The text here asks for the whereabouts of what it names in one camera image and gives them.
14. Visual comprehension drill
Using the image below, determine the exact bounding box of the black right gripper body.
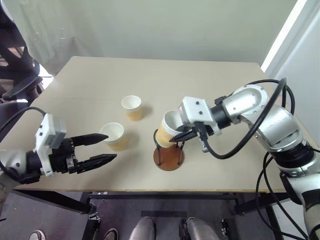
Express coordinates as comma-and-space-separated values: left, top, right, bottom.
192, 121, 214, 141

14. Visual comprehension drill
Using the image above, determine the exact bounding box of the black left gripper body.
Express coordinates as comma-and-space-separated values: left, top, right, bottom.
48, 136, 79, 174

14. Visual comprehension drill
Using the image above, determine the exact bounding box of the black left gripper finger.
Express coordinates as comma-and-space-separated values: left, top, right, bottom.
75, 153, 118, 175
71, 133, 109, 148

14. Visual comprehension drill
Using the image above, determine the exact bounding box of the ribbed brown paper cup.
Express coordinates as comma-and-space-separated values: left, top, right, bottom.
159, 109, 187, 149

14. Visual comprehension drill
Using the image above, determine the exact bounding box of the smooth brown paper cup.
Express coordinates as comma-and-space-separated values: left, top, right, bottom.
98, 122, 125, 152
121, 95, 143, 122

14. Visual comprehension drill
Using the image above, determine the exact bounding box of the person's shoe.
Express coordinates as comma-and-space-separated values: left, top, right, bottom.
28, 229, 47, 240
103, 227, 119, 240

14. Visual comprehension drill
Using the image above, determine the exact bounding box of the black office chair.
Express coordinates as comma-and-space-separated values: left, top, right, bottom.
0, 0, 44, 141

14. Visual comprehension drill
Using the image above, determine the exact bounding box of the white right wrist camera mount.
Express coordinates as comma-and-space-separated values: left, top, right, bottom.
178, 96, 222, 137

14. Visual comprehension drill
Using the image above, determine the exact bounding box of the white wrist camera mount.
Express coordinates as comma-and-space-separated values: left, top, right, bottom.
33, 112, 68, 178
178, 96, 222, 137

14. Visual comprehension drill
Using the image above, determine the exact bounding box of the wire cup holder wooden base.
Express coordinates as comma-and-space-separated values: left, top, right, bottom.
152, 128, 186, 172

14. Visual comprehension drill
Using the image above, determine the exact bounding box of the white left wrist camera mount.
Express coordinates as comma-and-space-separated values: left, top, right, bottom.
33, 112, 68, 178

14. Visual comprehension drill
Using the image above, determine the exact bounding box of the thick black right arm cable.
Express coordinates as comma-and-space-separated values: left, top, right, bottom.
201, 77, 288, 160

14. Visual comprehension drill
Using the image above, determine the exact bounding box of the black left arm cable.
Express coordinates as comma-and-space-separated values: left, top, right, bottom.
0, 106, 48, 133

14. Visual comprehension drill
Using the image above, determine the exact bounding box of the black metal table frame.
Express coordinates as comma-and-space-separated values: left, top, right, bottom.
12, 189, 295, 240

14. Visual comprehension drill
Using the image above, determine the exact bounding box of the black hanging robot cable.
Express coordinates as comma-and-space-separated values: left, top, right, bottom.
254, 151, 285, 240
262, 159, 310, 240

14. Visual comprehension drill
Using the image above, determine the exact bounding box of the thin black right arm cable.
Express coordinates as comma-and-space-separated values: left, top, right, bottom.
226, 79, 296, 116

